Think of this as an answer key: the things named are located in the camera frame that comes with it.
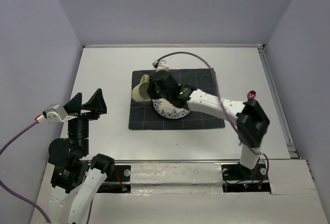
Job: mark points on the dark grey checked cloth placemat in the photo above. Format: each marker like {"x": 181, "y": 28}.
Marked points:
{"x": 143, "y": 116}

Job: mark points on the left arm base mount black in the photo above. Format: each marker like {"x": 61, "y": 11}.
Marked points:
{"x": 118, "y": 182}

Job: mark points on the iridescent spoon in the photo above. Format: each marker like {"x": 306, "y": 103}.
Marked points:
{"x": 251, "y": 94}

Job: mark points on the blue floral ceramic plate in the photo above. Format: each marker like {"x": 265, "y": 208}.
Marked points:
{"x": 165, "y": 109}

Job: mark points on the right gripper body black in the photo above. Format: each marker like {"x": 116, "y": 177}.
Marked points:
{"x": 155, "y": 93}

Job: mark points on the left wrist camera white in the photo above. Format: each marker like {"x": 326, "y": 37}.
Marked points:
{"x": 54, "y": 114}

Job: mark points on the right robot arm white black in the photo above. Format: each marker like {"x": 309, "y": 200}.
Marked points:
{"x": 247, "y": 118}

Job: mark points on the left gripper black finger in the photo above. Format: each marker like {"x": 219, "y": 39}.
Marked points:
{"x": 96, "y": 104}
{"x": 73, "y": 106}

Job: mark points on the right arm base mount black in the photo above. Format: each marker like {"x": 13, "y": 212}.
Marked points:
{"x": 237, "y": 179}

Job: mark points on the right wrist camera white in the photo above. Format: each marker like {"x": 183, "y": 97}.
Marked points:
{"x": 160, "y": 65}

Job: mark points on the pale yellow mug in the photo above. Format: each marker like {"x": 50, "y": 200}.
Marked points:
{"x": 139, "y": 92}

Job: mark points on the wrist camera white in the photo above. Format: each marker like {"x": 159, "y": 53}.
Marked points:
{"x": 160, "y": 65}
{"x": 54, "y": 114}

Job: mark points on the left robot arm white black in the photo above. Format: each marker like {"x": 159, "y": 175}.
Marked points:
{"x": 75, "y": 181}

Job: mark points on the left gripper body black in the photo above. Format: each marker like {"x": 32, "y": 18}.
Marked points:
{"x": 80, "y": 126}

